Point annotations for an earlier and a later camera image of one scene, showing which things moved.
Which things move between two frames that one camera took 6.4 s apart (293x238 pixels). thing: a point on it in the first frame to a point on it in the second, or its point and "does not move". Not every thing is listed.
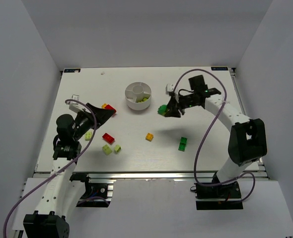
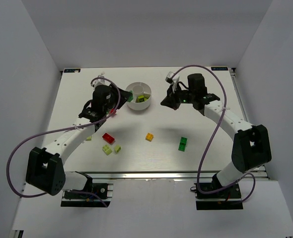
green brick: [163, 109] to [141, 99]
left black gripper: [91, 113] to [118, 96]
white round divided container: [138, 95] does not move
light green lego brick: [107, 149] does not move
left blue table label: [72, 70] does not move
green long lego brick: [182, 144] does not move
